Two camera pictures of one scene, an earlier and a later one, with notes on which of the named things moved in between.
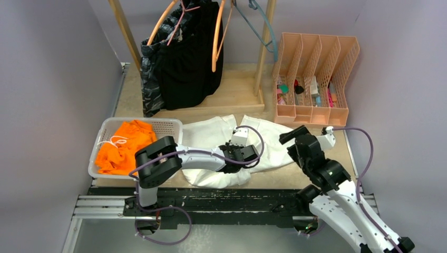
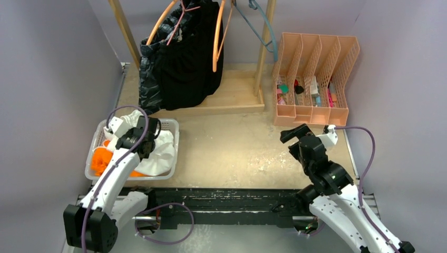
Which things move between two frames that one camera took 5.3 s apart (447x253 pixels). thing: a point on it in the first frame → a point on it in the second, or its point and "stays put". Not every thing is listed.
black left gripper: (234, 147) → (130, 132)
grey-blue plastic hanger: (271, 46) stays put
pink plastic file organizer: (307, 72) stays put
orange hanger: (215, 53) stays put
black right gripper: (287, 137) stays put
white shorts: (216, 132) → (160, 160)
